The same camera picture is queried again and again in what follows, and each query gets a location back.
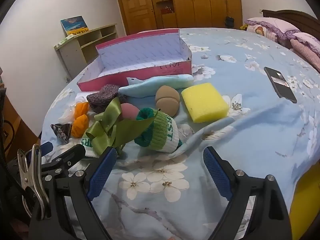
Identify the blue yellow painting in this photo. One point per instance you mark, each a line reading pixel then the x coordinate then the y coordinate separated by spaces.
pixel 74 25

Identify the wooden side cabinet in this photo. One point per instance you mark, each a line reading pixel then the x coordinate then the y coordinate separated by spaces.
pixel 7 120

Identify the pink cardboard box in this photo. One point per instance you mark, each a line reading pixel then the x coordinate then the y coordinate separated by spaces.
pixel 140 55

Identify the yellow plastic item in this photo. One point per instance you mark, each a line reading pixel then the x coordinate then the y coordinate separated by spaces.
pixel 308 205

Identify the yellow sponge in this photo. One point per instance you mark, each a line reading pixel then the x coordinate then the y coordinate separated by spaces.
pixel 203 102

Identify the red basket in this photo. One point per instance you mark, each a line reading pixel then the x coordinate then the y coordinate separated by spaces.
pixel 167 10

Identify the dark wooden headboard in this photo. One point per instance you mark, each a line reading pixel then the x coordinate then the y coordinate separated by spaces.
pixel 295 17

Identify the pink ruffled pillow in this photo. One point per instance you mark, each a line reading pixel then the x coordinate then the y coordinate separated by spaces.
pixel 271 27

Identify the green white sock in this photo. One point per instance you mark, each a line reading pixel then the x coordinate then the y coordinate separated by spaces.
pixel 87 146
pixel 162 132

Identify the wooden door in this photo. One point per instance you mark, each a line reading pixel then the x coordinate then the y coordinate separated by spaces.
pixel 136 7

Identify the beige bookshelf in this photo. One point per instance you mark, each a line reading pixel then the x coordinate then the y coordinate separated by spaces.
pixel 80 47

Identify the beige makeup sponge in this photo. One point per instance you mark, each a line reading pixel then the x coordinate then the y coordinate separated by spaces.
pixel 167 100

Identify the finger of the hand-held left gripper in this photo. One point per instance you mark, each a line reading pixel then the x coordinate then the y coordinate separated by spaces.
pixel 66 157
pixel 46 148

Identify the wooden wardrobe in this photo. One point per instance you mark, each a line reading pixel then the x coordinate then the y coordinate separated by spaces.
pixel 200 2

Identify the black hanging bag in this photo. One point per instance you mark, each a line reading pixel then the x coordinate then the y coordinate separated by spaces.
pixel 229 21

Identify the green satin ribbon bow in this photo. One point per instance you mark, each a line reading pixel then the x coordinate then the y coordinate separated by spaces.
pixel 107 125

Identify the patterned triangular pouch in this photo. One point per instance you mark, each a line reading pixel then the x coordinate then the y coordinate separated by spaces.
pixel 61 132

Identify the black smartphone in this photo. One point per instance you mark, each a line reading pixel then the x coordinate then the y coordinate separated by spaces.
pixel 280 83

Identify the orange mesh scrubber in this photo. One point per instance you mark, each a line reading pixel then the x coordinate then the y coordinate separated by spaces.
pixel 80 122

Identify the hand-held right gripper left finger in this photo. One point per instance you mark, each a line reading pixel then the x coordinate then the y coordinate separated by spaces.
pixel 100 173

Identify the pink makeup sponge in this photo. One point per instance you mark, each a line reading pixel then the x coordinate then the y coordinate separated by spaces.
pixel 128 111

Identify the yellow plush toy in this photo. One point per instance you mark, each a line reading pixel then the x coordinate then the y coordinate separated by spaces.
pixel 244 26

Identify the purple knitted sock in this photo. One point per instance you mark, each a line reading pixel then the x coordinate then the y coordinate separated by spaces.
pixel 102 97

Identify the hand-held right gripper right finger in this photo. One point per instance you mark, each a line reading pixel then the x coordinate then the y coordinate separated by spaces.
pixel 217 175

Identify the clear plastic wrap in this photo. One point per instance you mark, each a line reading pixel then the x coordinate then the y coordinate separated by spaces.
pixel 67 112

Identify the green white packet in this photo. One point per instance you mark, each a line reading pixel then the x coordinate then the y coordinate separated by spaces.
pixel 63 40

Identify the light blue face mask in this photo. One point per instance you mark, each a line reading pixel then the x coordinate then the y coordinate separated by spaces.
pixel 155 85

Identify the pink quilted pillow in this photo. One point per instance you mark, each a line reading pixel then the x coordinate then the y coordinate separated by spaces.
pixel 306 47

